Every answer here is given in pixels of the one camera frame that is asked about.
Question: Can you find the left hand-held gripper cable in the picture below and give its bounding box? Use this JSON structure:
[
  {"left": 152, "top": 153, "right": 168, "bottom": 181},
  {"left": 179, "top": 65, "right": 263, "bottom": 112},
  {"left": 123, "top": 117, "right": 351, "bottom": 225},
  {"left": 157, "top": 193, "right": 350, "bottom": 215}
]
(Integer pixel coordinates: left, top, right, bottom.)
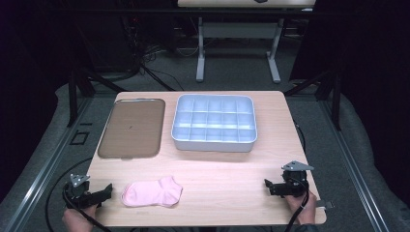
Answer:
[{"left": 62, "top": 182, "right": 112, "bottom": 232}]

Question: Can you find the black floor cable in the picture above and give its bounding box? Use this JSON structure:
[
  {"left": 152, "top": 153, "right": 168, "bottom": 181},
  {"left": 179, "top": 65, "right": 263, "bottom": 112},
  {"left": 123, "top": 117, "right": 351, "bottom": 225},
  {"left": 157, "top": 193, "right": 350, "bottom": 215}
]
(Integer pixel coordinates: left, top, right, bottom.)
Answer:
[{"left": 44, "top": 157, "right": 95, "bottom": 232}]

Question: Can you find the brown flat tray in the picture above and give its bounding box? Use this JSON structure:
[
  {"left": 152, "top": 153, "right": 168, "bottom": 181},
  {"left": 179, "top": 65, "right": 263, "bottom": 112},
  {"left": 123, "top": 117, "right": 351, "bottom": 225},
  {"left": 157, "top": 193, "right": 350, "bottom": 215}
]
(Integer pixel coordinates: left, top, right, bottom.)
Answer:
[{"left": 97, "top": 98, "right": 166, "bottom": 160}]

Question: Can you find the black metal stand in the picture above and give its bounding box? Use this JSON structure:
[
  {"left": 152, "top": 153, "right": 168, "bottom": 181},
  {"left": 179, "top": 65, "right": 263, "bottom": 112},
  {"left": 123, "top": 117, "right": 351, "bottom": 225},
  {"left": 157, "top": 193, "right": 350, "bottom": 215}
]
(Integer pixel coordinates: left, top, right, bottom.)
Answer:
[
  {"left": 283, "top": 68, "right": 343, "bottom": 131},
  {"left": 66, "top": 67, "right": 128, "bottom": 129}
]

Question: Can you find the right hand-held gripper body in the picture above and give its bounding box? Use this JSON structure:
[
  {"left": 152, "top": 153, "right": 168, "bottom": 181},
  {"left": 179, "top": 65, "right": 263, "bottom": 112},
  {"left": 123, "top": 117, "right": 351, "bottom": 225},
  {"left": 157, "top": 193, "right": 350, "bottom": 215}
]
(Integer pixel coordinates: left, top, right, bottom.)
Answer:
[{"left": 274, "top": 160, "right": 315, "bottom": 198}]

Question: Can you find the hand-held gripper cable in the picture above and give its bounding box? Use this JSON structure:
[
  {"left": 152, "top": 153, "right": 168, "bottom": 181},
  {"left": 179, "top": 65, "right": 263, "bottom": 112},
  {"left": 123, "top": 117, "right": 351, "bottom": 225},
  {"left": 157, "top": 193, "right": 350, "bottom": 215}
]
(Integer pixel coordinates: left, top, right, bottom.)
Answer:
[
  {"left": 62, "top": 182, "right": 112, "bottom": 232},
  {"left": 284, "top": 179, "right": 311, "bottom": 232}
]

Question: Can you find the person's left hand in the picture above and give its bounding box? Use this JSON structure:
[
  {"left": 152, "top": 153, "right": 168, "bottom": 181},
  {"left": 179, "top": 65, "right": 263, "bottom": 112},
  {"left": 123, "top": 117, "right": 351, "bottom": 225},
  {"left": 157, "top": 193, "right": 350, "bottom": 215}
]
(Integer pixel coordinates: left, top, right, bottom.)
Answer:
[{"left": 61, "top": 204, "right": 99, "bottom": 232}]

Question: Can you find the white divided storage box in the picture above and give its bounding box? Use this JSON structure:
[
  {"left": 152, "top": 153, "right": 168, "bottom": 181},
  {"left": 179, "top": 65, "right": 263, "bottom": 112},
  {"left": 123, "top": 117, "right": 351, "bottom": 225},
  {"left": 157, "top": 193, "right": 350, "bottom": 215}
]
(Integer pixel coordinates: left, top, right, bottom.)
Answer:
[{"left": 170, "top": 93, "right": 258, "bottom": 153}]

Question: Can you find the aluminium floor rail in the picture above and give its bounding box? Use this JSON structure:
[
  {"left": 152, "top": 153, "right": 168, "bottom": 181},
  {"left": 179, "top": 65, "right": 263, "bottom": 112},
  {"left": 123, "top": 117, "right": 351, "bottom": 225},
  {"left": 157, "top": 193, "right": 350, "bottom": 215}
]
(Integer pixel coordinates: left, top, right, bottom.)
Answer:
[
  {"left": 0, "top": 96, "right": 95, "bottom": 232},
  {"left": 318, "top": 99, "right": 392, "bottom": 232}
]

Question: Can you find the white-legged background table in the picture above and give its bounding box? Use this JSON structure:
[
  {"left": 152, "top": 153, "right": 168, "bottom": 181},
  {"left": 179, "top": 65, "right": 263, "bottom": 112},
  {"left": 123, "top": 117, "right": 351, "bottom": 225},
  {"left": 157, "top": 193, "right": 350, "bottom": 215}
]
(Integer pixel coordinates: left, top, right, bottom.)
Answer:
[{"left": 177, "top": 0, "right": 317, "bottom": 84}]

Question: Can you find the black cable beside table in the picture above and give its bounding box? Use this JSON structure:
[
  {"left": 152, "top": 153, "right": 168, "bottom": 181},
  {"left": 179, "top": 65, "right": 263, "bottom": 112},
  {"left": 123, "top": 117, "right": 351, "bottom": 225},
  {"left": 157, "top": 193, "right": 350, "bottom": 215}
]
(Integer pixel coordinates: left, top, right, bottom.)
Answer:
[{"left": 292, "top": 119, "right": 308, "bottom": 154}]

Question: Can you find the right hand-held gripper cable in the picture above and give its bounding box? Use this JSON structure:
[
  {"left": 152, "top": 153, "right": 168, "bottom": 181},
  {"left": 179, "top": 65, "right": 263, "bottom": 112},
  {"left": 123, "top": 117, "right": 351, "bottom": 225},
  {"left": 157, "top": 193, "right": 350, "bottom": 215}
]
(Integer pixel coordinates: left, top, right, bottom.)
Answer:
[{"left": 284, "top": 179, "right": 311, "bottom": 232}]

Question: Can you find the person's right hand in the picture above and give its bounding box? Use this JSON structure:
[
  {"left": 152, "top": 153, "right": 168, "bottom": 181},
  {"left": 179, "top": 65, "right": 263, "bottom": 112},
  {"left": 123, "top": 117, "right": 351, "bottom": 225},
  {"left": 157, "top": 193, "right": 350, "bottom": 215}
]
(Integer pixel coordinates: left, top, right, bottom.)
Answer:
[{"left": 284, "top": 190, "right": 319, "bottom": 226}]

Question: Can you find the metal table bracket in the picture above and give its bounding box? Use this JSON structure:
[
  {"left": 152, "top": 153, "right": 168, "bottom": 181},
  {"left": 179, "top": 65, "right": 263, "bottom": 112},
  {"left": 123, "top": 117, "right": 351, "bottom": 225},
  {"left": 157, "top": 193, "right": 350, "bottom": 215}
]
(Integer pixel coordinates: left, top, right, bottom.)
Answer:
[{"left": 315, "top": 199, "right": 336, "bottom": 210}]

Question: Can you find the pink sock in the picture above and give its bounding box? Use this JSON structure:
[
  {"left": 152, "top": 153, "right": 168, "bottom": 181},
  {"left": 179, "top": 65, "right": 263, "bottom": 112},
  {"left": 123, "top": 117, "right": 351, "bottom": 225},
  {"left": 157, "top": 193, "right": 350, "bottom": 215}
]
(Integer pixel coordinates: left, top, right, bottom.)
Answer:
[{"left": 121, "top": 175, "right": 184, "bottom": 208}]

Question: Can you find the bundle of background cables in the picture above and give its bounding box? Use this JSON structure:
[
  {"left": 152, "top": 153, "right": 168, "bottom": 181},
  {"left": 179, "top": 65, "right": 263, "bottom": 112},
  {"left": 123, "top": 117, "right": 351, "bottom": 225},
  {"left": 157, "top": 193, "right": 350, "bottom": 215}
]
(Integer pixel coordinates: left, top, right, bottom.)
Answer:
[{"left": 120, "top": 15, "right": 201, "bottom": 93}]

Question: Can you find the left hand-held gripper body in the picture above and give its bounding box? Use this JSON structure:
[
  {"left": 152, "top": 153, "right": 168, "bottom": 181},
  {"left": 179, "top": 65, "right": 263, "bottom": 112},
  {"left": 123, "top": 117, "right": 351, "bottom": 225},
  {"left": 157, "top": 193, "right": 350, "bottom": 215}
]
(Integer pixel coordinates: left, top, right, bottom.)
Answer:
[{"left": 62, "top": 173, "right": 100, "bottom": 210}]

